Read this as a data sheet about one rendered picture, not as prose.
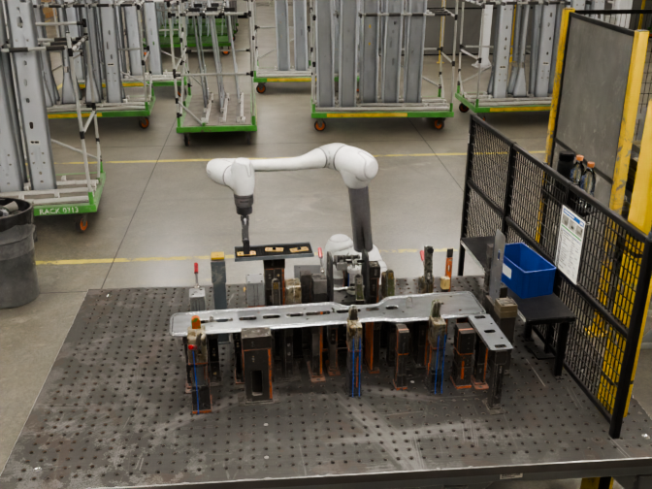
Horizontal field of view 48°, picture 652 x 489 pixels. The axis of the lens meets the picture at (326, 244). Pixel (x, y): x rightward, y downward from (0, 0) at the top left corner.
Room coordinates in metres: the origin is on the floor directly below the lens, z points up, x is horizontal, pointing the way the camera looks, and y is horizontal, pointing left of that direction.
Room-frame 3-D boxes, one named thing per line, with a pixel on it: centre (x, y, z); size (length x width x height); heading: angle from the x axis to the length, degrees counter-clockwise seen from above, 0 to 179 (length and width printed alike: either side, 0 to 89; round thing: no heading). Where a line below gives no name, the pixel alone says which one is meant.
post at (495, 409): (2.55, -0.70, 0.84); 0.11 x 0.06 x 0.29; 9
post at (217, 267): (3.08, 0.50, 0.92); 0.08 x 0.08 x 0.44; 9
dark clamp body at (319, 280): (3.02, 0.03, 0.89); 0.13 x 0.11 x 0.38; 9
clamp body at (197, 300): (2.90, 0.58, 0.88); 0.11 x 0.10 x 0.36; 9
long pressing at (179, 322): (2.82, -0.01, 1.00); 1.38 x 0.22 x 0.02; 99
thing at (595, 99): (4.95, -1.81, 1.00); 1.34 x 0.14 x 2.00; 5
